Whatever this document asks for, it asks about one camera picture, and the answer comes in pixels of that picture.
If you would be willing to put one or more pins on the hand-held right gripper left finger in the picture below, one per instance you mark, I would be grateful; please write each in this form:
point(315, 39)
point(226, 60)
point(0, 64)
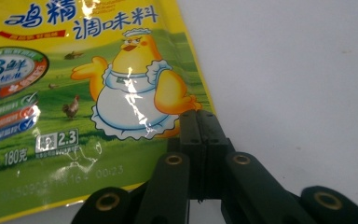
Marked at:
point(192, 149)

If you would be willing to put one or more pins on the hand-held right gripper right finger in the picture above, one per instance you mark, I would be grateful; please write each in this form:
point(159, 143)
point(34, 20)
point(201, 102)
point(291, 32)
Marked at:
point(213, 149)

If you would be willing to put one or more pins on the yellow green seasoning pouch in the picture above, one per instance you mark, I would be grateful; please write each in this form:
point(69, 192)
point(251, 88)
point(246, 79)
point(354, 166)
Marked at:
point(74, 109)

